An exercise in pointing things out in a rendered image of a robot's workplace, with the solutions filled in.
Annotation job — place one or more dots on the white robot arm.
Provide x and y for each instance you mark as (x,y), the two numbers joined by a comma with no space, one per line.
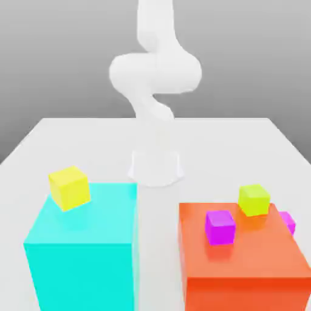
(155,73)

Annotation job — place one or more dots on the small magenta cube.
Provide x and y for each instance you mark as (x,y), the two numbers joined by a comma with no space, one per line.
(289,222)
(220,228)

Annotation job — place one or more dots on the small lime yellow cube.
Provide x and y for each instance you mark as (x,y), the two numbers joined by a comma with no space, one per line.
(254,200)

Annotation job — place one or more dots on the large cyan box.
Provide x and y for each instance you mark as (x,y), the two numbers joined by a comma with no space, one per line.
(82,255)

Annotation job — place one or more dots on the large orange box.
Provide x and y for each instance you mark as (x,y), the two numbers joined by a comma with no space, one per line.
(252,267)

